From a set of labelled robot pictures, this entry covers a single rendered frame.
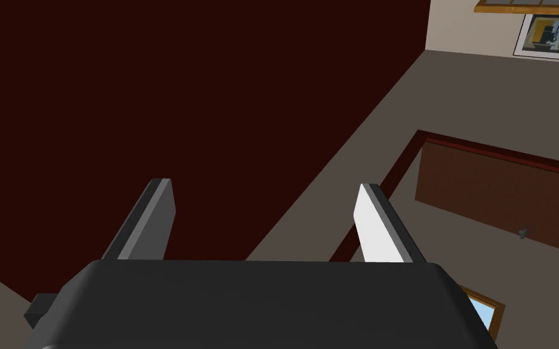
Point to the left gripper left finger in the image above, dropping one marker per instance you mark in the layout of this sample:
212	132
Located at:
146	226

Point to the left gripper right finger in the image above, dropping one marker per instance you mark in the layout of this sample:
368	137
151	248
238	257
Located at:
381	228

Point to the brown wooden door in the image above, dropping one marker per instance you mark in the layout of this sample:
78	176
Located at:
497	191

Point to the wooden framed window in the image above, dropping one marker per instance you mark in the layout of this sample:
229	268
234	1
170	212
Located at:
484	310
531	6

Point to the framed picture on wall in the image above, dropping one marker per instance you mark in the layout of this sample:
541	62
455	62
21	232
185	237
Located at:
549	36

